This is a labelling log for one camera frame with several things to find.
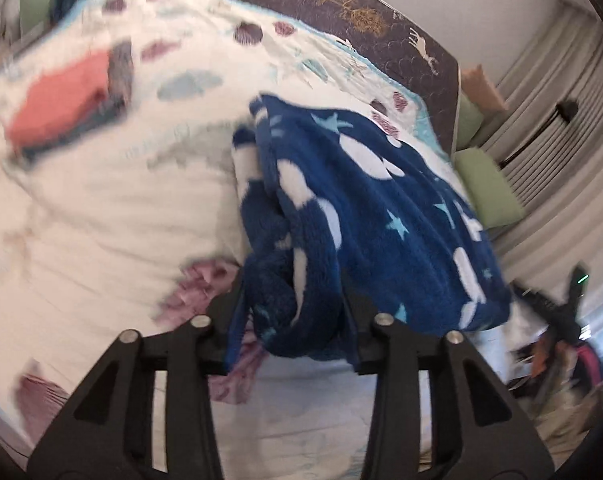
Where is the peach pillow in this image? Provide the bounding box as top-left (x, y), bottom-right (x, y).
top-left (461, 64), bottom-right (507, 115)

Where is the folded coral pink garment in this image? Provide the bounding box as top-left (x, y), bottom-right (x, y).
top-left (4, 50), bottom-right (110, 152)

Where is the white sea-pattern quilt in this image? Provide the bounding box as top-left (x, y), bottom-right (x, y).
top-left (0, 0), bottom-right (523, 480)

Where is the white pleated curtain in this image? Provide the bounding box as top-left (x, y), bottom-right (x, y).
top-left (478, 1), bottom-right (603, 316)

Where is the folded patterned multicolour garment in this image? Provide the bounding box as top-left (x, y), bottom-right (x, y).
top-left (21, 39), bottom-right (134, 164)

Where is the green cushion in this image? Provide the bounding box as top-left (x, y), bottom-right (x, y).
top-left (453, 91), bottom-right (525, 229)

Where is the navy blue star fleece garment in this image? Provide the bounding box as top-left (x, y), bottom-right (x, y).
top-left (232, 93), bottom-right (512, 360)

